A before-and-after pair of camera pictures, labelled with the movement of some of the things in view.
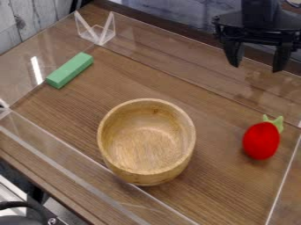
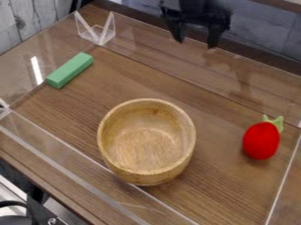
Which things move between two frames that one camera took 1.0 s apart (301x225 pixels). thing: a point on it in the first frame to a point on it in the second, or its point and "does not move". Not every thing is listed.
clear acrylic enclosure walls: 129,126 does not move
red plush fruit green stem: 260,138 does not move
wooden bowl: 145,137 does not move
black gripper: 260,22 to 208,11
